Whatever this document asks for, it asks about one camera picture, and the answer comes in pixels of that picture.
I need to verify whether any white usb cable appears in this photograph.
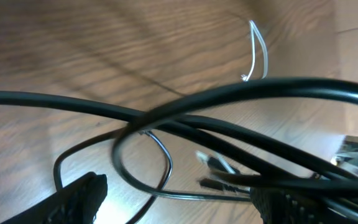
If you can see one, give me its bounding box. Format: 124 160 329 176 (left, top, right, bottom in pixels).
240 20 269 82

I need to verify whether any black usb cable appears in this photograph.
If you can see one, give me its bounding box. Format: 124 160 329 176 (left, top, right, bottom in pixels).
0 77 358 224

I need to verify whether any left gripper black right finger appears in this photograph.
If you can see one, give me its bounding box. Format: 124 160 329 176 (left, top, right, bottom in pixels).
250 187 353 224

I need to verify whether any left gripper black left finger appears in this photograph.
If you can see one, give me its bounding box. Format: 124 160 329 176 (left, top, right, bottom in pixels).
1 172 108 224

